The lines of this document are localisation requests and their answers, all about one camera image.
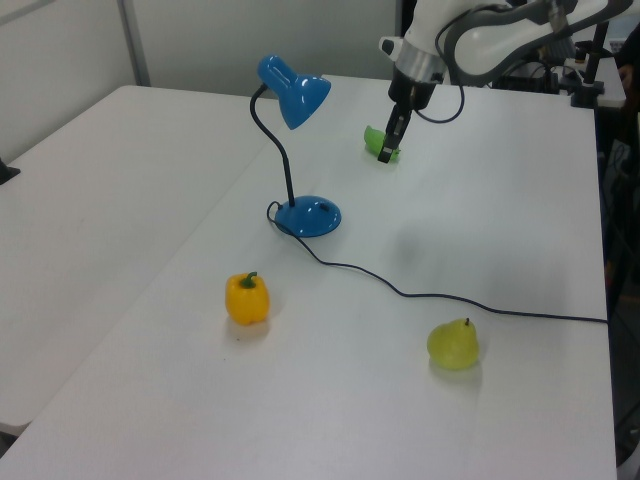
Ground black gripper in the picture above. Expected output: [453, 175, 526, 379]
[378, 67, 444, 165]

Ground blue gooseneck desk lamp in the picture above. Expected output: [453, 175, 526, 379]
[249, 53, 344, 239]

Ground green toy chili pepper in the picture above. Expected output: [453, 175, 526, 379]
[362, 124, 404, 164]

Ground black electronics equipment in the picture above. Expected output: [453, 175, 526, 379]
[492, 47, 576, 95]

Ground black clamp stand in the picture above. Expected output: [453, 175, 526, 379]
[571, 19, 612, 109]

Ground green toy pear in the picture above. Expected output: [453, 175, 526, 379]
[426, 317, 482, 371]

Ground yellow toy bell pepper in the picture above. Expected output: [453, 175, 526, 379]
[224, 271, 271, 326]

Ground person in dark clothing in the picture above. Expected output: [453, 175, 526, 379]
[614, 24, 640, 151]

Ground black robot cable with connector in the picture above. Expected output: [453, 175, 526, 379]
[417, 4, 467, 125]

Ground dark lamp power cable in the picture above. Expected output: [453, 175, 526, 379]
[266, 199, 610, 327]

